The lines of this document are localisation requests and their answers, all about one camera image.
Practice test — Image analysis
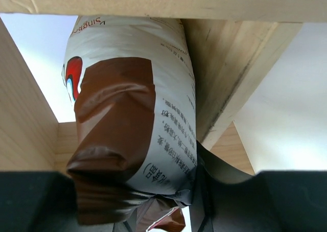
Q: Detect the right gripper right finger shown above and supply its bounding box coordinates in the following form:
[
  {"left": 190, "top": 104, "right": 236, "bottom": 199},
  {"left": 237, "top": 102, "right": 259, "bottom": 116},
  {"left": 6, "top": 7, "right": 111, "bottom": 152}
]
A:
[{"left": 190, "top": 144, "right": 326, "bottom": 231}]

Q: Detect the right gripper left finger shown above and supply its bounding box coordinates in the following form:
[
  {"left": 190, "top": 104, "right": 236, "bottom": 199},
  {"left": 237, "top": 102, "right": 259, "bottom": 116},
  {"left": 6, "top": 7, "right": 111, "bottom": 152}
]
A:
[{"left": 1, "top": 171, "right": 79, "bottom": 231}]

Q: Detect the Chuba cassava chips bag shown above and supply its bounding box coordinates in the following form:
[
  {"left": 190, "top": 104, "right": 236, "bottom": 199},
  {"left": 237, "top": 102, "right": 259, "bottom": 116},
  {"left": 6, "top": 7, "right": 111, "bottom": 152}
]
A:
[{"left": 62, "top": 15, "right": 197, "bottom": 231}]

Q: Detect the wooden two-tier shelf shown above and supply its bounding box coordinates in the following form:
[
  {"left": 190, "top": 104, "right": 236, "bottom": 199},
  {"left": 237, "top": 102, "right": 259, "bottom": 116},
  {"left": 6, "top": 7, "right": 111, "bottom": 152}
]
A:
[{"left": 1, "top": 0, "right": 326, "bottom": 174}]

